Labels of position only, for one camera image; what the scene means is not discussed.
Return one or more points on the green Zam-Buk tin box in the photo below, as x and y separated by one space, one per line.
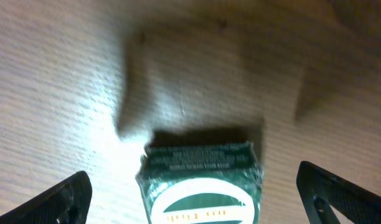
219 183

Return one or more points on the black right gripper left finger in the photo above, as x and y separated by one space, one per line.
66 202

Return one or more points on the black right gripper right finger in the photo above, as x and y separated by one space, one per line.
322 191

